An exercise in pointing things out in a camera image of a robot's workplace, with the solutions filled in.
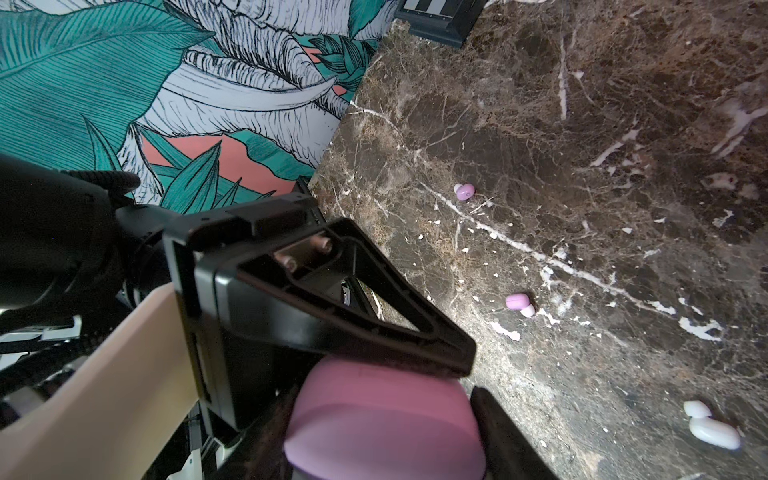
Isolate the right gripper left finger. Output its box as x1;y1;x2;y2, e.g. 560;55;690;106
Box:
212;385;299;480

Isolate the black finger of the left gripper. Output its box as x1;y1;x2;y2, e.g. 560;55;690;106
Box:
163;193;476;429

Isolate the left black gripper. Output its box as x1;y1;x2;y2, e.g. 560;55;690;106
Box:
1;156;174;324

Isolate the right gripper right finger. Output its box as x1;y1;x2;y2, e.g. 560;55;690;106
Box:
470;387;558;480

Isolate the purple earbuds charging case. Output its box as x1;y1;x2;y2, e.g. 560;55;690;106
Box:
284;358;486;479

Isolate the purple earbud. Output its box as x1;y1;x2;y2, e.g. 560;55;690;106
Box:
454;183;476;202
505;293;537;318

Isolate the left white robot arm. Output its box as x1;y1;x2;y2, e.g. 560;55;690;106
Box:
1;157;476;479

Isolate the white earbud left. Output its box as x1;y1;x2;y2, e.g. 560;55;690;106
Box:
683;400;742;450

